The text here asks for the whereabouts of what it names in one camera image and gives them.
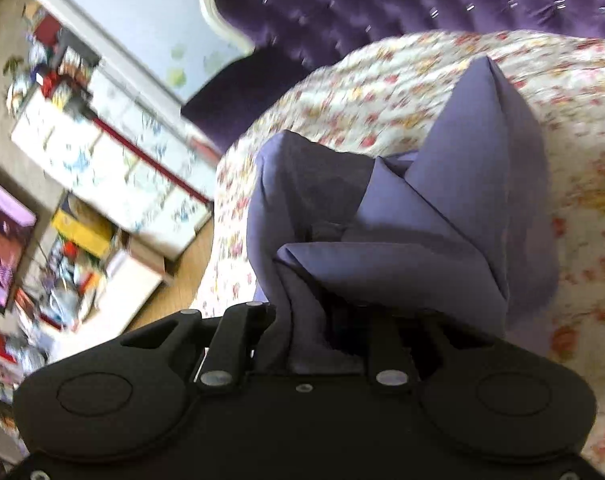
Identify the floral quilted bedspread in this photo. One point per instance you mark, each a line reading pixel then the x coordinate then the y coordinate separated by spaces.
pixel 384 98

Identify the purple tufted velvet headboard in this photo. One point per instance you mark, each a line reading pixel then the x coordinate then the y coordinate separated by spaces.
pixel 289 39

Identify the yellow box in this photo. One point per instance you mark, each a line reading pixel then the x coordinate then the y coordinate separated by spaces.
pixel 84 226

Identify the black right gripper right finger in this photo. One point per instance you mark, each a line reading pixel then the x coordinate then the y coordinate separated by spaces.
pixel 471 387

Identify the framed pink picture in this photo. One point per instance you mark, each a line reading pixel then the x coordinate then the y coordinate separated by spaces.
pixel 17 224

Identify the white drawer cabinet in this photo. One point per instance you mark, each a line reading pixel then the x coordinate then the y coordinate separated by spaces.
pixel 112 179

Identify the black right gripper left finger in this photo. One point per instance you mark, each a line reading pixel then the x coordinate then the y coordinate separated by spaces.
pixel 128 392

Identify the lavender purple cloth garment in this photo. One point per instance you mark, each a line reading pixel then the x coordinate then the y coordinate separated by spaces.
pixel 341 241

